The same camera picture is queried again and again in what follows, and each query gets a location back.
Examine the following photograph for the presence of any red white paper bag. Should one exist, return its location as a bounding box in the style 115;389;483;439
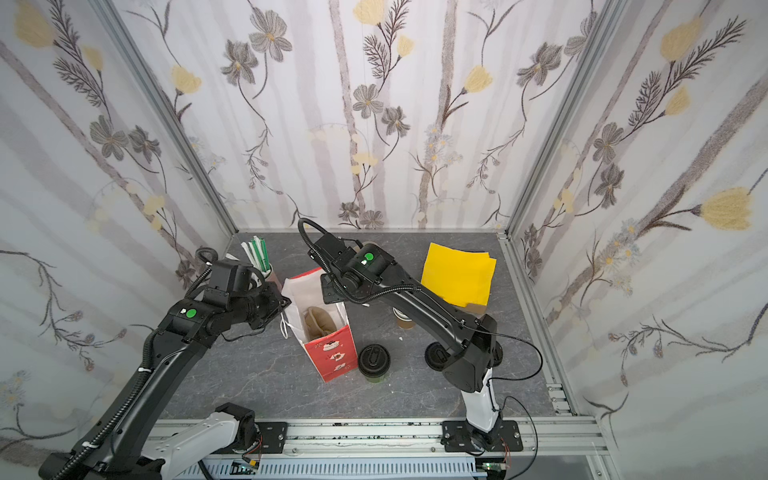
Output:
281;268;358;383

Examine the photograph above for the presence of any black cup lid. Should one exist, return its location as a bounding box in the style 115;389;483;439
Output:
358;344;391;375

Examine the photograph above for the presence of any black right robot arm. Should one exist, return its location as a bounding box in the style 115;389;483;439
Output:
297;218;534;457

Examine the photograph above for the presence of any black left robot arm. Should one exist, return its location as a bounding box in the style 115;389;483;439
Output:
38;247;291;479

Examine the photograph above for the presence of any pink straw holder cup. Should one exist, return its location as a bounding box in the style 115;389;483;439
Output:
265;270;283;292

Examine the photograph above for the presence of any brown pulp cup carrier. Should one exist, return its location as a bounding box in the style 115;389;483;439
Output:
353;240;381;252

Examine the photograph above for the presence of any stack of paper cups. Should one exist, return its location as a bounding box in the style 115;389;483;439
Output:
392;308;414;330

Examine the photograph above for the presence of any single black lid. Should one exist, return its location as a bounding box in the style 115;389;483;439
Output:
424;342;451;372

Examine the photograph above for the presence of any yellow napkin stack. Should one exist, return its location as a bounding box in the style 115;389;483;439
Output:
421;243;497;307

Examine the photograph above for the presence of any brown cardboard napkin holder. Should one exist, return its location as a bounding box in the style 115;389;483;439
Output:
464;303;487;317

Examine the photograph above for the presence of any stack of black lids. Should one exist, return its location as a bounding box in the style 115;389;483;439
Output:
490;342;504;368

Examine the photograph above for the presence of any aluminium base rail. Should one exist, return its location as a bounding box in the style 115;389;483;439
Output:
110;416;619;480

